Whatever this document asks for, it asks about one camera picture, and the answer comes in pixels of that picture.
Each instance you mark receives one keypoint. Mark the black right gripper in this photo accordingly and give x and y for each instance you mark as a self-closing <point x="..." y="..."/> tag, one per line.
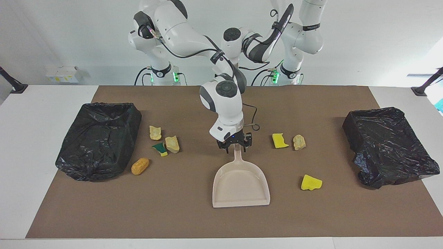
<point x="233" y="139"/>

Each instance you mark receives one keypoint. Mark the beige plastic dustpan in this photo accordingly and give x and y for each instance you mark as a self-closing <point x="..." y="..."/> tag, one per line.
<point x="240" y="183"/>

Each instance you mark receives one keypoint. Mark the beige sponge piece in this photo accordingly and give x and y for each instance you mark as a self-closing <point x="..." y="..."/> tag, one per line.
<point x="172" y="143"/>
<point x="299" y="142"/>
<point x="155" y="133"/>

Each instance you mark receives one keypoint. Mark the green and yellow sponge piece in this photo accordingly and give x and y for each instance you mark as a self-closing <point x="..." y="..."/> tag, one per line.
<point x="160" y="148"/>

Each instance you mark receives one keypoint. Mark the orange sponge piece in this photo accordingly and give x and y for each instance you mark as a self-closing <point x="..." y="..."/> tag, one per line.
<point x="139" y="166"/>

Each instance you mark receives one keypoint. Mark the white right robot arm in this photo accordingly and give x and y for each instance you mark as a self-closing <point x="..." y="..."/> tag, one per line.
<point x="180" y="27"/>

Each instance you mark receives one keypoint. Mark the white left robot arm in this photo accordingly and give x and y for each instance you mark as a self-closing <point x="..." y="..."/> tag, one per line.
<point x="304" y="34"/>

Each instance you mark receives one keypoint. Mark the bin with black bag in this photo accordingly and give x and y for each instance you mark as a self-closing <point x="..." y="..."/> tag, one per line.
<point x="98" y="141"/>
<point x="387" y="145"/>

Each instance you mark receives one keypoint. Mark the brown table mat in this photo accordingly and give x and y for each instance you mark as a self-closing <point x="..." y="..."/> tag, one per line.
<point x="207" y="221"/>

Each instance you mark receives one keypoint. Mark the white cardboard box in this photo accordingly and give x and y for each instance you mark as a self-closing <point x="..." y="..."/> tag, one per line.
<point x="62" y="74"/>

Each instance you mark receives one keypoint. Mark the teal object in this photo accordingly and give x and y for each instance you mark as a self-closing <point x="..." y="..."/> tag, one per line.
<point x="440" y="105"/>

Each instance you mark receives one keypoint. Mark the black camera stand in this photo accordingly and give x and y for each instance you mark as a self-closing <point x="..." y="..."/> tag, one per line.
<point x="15" y="86"/>
<point x="424" y="88"/>

